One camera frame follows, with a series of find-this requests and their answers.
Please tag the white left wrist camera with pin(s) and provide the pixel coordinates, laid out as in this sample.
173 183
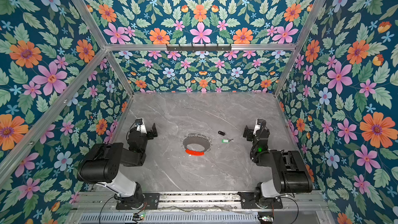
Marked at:
140 126

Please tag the white vented cable duct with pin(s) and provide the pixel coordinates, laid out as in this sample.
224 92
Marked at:
170 218

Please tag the aluminium mounting rail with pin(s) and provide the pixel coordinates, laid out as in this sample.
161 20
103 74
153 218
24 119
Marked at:
236 201

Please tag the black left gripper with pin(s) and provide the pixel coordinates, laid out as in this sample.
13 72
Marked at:
149 131

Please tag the black hook rail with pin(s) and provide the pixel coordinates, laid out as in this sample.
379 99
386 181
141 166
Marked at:
194 48

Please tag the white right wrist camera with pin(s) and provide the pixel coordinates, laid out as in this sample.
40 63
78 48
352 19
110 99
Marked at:
257 125

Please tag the green tag key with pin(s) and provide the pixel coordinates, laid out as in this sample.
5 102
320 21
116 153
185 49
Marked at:
227 140

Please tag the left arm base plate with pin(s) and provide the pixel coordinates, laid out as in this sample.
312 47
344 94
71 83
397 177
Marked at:
145 201

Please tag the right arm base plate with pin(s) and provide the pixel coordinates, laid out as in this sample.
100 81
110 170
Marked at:
252 200

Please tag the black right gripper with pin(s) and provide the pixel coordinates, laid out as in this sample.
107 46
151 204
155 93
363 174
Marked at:
249 132

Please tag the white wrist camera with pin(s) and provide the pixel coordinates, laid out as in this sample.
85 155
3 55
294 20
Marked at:
257 125
140 126

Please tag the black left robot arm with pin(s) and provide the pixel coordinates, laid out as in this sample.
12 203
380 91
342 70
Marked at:
101 165

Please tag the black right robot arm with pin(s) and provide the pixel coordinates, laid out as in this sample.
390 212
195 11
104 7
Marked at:
289 173

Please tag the metal keyring holder red handle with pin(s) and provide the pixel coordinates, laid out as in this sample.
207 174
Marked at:
196 144

